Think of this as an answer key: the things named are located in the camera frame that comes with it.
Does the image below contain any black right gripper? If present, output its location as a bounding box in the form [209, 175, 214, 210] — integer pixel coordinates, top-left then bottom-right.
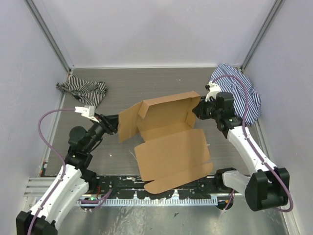
[193, 95, 222, 120]

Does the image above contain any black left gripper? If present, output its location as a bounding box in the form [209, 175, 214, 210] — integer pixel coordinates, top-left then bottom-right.
[85, 113, 126, 152]

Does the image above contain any brown cardboard box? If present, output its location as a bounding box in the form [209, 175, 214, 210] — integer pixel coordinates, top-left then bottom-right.
[118, 91, 213, 194]

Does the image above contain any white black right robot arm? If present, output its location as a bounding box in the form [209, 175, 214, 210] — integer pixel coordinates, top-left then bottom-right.
[193, 92, 293, 212]

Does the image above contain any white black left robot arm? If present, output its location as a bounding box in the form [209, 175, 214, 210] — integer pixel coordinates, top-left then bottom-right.
[16, 114, 118, 235]

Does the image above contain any black white striped cloth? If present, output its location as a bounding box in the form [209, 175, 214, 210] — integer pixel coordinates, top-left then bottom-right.
[56, 75, 108, 108]

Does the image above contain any blue white striped cloth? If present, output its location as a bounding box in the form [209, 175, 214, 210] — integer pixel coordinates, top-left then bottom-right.
[210, 64, 261, 126]

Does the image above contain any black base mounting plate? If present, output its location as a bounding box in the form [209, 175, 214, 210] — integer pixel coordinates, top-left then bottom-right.
[88, 175, 231, 200]

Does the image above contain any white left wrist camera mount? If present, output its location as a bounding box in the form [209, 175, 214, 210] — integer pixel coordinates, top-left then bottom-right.
[74, 106, 100, 122]

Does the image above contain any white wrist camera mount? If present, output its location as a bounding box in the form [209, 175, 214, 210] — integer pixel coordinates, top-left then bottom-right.
[205, 81, 221, 102]
[74, 106, 100, 122]

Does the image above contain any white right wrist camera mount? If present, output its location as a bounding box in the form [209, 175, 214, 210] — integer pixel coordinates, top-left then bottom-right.
[205, 81, 221, 102]

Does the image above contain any white slotted cable duct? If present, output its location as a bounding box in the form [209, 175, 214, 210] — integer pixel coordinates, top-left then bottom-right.
[75, 197, 219, 207]

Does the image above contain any aluminium rail beam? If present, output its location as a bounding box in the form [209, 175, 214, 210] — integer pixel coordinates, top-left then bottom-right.
[24, 177, 56, 196]

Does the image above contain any right aluminium corner post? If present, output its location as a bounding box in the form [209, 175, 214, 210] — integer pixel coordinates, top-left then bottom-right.
[240, 0, 285, 71]

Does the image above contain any aluminium corner post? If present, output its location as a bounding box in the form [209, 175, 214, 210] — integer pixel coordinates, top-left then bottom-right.
[240, 0, 285, 71]
[24, 0, 72, 73]

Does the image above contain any left aluminium corner post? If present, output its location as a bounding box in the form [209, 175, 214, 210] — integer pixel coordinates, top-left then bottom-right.
[24, 0, 72, 73]

